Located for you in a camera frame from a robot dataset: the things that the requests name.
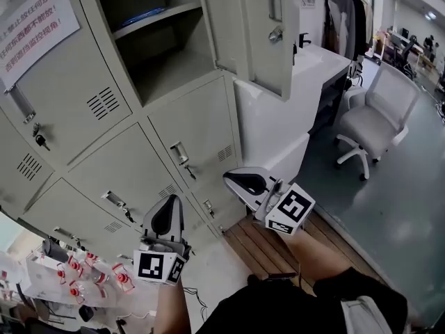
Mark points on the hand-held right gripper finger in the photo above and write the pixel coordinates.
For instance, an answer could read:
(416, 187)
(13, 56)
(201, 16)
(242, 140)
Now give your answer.
(257, 170)
(248, 198)

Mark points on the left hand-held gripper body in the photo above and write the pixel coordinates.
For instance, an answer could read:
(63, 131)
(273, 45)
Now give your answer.
(153, 268)

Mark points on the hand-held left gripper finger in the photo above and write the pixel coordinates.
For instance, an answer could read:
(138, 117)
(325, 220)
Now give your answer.
(149, 226)
(180, 228)

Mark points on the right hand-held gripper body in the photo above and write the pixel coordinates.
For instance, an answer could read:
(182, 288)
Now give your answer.
(290, 209)

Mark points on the grey metal locker cabinet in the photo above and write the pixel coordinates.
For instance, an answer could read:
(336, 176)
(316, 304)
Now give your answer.
(104, 172)

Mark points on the grey metal locker door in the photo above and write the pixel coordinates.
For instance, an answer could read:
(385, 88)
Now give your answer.
(226, 19)

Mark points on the person's left forearm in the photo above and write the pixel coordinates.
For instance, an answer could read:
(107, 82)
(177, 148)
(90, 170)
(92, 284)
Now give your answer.
(172, 311)

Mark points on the person's right forearm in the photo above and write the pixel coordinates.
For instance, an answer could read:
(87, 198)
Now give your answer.
(313, 259)

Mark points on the black-headed keys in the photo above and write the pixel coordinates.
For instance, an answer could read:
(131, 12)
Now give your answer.
(41, 139)

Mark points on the cluster of clear water jugs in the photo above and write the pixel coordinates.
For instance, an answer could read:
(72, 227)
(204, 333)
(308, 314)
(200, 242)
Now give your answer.
(121, 277)

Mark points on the black swivel chair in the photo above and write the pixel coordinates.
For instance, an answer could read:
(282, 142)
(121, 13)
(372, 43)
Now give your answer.
(87, 312)

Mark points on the person's black shoe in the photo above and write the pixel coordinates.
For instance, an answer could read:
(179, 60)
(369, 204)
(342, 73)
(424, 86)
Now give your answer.
(253, 279)

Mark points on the black jug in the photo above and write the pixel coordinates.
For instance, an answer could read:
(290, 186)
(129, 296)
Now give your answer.
(54, 249)

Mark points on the person's black shirt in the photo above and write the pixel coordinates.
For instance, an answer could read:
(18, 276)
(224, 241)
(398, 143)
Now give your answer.
(271, 311)

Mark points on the white cardboard box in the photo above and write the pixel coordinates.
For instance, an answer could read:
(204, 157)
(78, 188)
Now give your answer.
(41, 273)

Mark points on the white office chair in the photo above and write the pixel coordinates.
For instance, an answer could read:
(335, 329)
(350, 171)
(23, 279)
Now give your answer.
(372, 124)

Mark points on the white desk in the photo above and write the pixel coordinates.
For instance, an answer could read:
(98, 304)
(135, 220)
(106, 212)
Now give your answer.
(323, 61)

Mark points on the light grey pouch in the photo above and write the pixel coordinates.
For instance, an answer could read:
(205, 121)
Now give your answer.
(365, 317)

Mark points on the grey hanging garment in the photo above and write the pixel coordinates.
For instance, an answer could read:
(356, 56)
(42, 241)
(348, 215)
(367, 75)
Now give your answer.
(342, 23)

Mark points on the black hanging garment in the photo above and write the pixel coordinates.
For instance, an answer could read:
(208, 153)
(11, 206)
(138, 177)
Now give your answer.
(359, 26)

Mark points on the beige hanging garment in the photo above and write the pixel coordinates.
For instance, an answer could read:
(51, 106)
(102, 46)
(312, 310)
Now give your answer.
(369, 23)

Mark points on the black office chair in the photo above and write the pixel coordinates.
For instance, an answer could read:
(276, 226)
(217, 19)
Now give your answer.
(405, 57)

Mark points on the white paper notice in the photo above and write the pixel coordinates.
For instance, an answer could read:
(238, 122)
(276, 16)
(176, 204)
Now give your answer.
(34, 30)

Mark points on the black desk mount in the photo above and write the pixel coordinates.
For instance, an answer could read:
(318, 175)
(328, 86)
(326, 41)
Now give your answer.
(304, 40)

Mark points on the small white wall sign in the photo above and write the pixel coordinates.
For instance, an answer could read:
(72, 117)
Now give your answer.
(308, 2)

